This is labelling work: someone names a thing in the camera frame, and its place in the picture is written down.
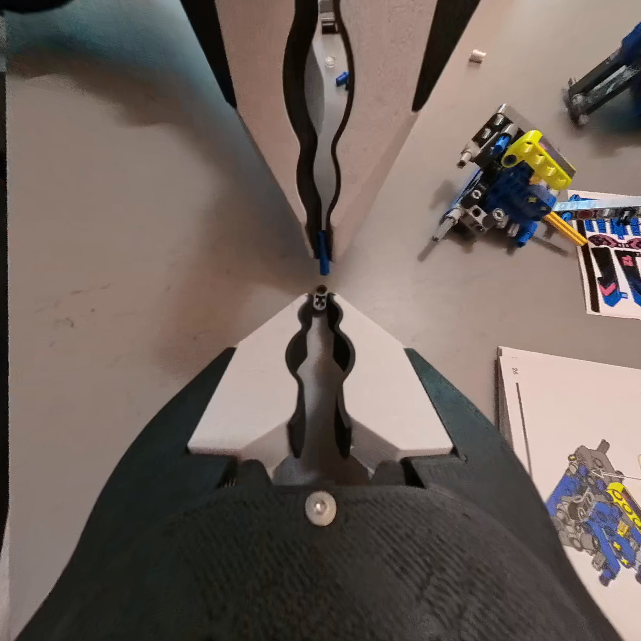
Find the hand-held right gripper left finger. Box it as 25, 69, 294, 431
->
187, 293, 315, 485

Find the lego instruction booklet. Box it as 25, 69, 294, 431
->
496, 346, 641, 641

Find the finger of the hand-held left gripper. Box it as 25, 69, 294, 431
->
325, 0, 437, 263
215, 0, 325, 260

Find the lego sticker sheet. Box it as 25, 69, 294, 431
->
566, 189, 641, 320

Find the dark grey lego assembly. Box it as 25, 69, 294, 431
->
563, 22, 641, 126

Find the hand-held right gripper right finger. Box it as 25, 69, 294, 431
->
326, 293, 455, 482

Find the light blue lego beam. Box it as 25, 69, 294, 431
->
553, 197, 641, 222

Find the blue yellow lego assembly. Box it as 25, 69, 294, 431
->
432, 102, 589, 248

